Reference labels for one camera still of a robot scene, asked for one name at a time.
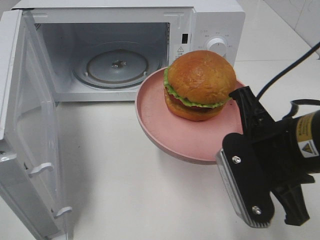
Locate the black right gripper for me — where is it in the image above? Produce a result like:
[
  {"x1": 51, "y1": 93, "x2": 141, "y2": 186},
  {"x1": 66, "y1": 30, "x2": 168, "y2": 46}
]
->
[{"x1": 229, "y1": 86, "x2": 320, "y2": 225}]

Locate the pink round plate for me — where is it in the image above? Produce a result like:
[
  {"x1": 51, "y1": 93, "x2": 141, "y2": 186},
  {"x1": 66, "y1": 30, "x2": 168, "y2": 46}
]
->
[{"x1": 135, "y1": 68, "x2": 243, "y2": 165}]

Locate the burger with lettuce and cheese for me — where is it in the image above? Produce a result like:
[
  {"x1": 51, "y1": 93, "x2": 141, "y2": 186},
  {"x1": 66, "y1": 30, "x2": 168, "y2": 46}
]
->
[{"x1": 163, "y1": 50, "x2": 237, "y2": 122}]

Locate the white microwave door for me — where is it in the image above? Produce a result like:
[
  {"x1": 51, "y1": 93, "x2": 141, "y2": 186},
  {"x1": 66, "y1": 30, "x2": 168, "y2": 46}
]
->
[{"x1": 0, "y1": 9, "x2": 72, "y2": 240}]

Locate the upper white power knob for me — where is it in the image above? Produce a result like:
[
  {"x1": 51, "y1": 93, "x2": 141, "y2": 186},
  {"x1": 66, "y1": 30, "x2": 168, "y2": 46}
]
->
[{"x1": 206, "y1": 37, "x2": 227, "y2": 57}]

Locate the white warning label sticker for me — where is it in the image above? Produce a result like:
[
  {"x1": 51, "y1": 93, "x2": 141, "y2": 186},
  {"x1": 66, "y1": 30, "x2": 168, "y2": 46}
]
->
[{"x1": 173, "y1": 44, "x2": 185, "y2": 59}]

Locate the glass microwave turntable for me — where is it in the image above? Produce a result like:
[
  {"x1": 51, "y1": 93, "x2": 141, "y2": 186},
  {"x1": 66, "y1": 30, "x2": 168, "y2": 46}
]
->
[{"x1": 72, "y1": 41, "x2": 168, "y2": 90}]

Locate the white microwave oven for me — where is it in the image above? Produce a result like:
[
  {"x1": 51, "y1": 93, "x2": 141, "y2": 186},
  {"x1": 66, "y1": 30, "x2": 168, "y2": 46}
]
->
[{"x1": 14, "y1": 0, "x2": 245, "y2": 102}]

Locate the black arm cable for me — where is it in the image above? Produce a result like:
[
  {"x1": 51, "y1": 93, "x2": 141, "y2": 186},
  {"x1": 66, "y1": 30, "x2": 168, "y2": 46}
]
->
[{"x1": 256, "y1": 41, "x2": 320, "y2": 120}]

